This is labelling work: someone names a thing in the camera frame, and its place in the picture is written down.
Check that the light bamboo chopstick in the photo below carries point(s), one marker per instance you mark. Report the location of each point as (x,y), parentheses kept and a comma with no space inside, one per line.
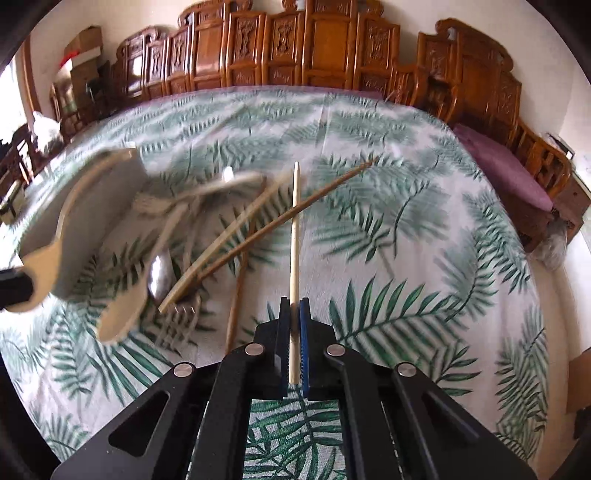
(190,274)
(294,295)

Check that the cream plastic spoon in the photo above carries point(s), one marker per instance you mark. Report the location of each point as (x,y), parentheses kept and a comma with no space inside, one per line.
(122,313)
(55,230)

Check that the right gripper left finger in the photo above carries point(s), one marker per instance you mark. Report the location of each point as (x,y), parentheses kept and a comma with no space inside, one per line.
(281,349)

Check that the long carved wooden sofa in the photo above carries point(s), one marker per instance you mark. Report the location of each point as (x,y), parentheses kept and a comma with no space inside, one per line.
(344,45)

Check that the cream plastic fork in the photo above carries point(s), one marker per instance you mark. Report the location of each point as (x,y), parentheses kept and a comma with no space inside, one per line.
(144,203)

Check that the steel fork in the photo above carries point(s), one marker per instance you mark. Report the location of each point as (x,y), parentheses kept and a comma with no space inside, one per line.
(180,320)

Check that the stacked cardboard boxes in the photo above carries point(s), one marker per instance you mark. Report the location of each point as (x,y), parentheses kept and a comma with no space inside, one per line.
(79,65)

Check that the brown wooden chopstick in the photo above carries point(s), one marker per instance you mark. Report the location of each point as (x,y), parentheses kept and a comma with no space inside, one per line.
(236,302)
(289,215)

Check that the purple armchair cushion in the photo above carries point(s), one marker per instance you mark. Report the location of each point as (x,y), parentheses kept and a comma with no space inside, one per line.
(502,168)

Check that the palm leaf tablecloth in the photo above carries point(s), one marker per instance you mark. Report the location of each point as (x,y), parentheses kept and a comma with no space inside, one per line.
(413,258)

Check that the grey metal utensil tray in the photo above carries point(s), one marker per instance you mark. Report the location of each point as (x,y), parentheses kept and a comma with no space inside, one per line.
(78,216)

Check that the dark wooden chair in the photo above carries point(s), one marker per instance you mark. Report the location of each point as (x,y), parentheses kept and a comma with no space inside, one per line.
(16,160)

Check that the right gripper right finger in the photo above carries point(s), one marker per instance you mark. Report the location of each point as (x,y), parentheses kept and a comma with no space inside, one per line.
(304,319)

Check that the large steel spoon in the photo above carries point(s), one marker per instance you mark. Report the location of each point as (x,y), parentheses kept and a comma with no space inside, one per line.
(160,277)

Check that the carved wooden armchair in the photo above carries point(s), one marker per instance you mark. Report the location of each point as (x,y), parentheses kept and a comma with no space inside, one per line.
(463,76)

